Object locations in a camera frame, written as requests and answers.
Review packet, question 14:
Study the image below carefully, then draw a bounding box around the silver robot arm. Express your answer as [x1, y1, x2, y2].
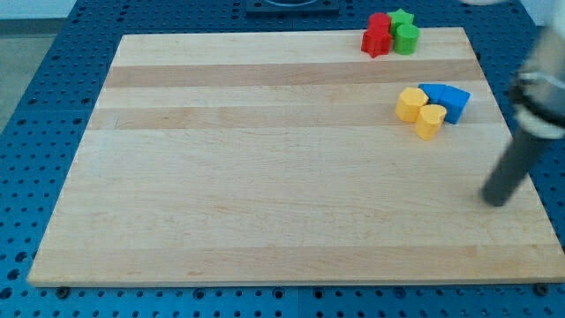
[513, 1, 564, 139]

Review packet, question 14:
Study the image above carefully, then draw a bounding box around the yellow hexagon block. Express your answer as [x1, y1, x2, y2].
[395, 87, 429, 123]

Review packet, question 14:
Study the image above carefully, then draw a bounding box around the blue triangle block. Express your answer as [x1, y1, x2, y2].
[418, 83, 447, 104]

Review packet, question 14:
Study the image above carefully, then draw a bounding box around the wooden board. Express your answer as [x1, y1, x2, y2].
[28, 27, 564, 287]

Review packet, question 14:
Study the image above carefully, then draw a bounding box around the red star block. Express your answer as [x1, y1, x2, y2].
[360, 29, 393, 58]

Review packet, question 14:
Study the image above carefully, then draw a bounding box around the yellow heart block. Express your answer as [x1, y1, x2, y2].
[415, 104, 447, 140]

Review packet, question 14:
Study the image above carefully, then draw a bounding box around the red cylinder block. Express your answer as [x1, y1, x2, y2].
[367, 12, 392, 33]

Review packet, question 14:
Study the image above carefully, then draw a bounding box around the green cylinder block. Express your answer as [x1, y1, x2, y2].
[393, 24, 420, 55]

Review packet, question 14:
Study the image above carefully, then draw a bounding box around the blue cube block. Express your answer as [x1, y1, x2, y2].
[439, 86, 471, 125]

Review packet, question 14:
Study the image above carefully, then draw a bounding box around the green star block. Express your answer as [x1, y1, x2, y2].
[387, 9, 415, 36]

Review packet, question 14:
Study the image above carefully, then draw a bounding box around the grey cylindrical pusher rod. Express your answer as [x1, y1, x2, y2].
[480, 128, 552, 207]

